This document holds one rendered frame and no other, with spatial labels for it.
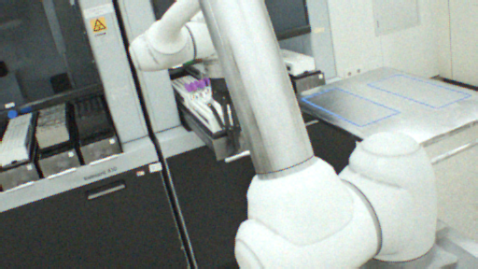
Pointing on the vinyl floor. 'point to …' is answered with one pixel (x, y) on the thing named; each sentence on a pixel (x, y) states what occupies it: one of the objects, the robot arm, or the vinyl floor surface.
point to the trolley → (397, 113)
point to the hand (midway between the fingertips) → (234, 137)
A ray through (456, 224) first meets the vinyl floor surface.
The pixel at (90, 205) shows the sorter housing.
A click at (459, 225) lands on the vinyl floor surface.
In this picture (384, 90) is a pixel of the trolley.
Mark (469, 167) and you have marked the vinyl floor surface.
